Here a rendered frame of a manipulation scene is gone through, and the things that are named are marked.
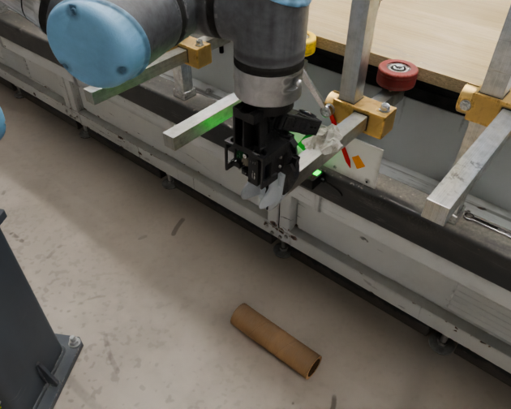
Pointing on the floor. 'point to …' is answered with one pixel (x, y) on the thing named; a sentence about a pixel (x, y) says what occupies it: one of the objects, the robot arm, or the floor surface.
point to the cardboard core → (276, 341)
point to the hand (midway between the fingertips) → (271, 200)
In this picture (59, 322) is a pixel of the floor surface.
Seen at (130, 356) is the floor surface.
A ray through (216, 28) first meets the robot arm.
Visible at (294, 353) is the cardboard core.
